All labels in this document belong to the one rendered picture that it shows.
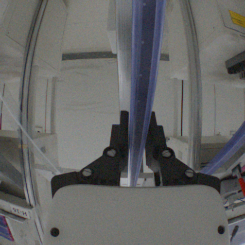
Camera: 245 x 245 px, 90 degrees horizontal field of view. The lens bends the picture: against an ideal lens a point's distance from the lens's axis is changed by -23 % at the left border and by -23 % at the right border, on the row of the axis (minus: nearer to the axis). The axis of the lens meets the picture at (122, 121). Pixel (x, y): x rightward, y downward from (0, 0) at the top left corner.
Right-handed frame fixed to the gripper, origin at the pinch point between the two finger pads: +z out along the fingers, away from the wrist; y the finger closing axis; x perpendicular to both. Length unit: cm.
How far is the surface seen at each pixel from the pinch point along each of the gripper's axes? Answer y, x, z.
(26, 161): -43, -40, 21
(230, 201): 37, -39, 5
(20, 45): -47, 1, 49
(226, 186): 33.4, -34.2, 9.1
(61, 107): -91, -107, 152
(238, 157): 28.5, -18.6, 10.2
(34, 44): -43, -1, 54
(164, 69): 46, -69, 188
